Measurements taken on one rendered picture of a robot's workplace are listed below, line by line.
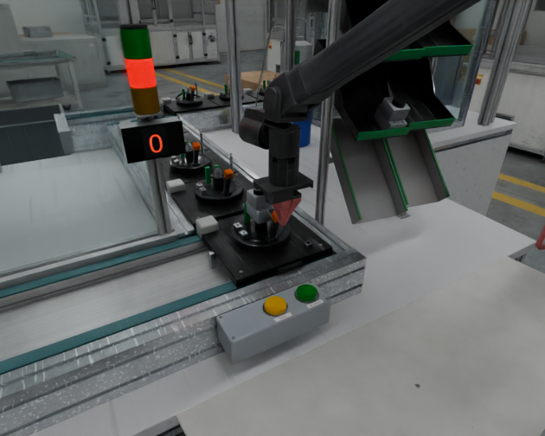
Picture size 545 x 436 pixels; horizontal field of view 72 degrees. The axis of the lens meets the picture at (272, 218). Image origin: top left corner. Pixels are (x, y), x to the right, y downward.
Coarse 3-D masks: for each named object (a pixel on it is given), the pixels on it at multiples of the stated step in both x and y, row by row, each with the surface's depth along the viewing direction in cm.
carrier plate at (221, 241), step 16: (224, 224) 94; (304, 224) 94; (208, 240) 88; (224, 240) 88; (304, 240) 88; (320, 240) 88; (224, 256) 82; (240, 256) 82; (256, 256) 82; (272, 256) 82; (288, 256) 82; (304, 256) 82; (320, 256) 85; (240, 272) 77; (256, 272) 78; (272, 272) 80
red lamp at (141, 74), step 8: (128, 64) 69; (136, 64) 69; (144, 64) 70; (152, 64) 71; (128, 72) 70; (136, 72) 70; (144, 72) 70; (152, 72) 71; (136, 80) 70; (144, 80) 71; (152, 80) 72
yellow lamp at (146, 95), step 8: (136, 88) 71; (144, 88) 71; (152, 88) 72; (136, 96) 72; (144, 96) 72; (152, 96) 73; (136, 104) 73; (144, 104) 73; (152, 104) 73; (136, 112) 74; (144, 112) 73; (152, 112) 74
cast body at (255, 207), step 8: (248, 192) 84; (256, 192) 82; (248, 200) 85; (256, 200) 82; (264, 200) 83; (248, 208) 86; (256, 208) 83; (264, 208) 83; (256, 216) 83; (264, 216) 83
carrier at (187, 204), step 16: (208, 176) 109; (224, 176) 119; (240, 176) 119; (176, 192) 110; (192, 192) 110; (208, 192) 105; (240, 192) 106; (192, 208) 101; (208, 208) 101; (224, 208) 101; (240, 208) 101; (192, 224) 96
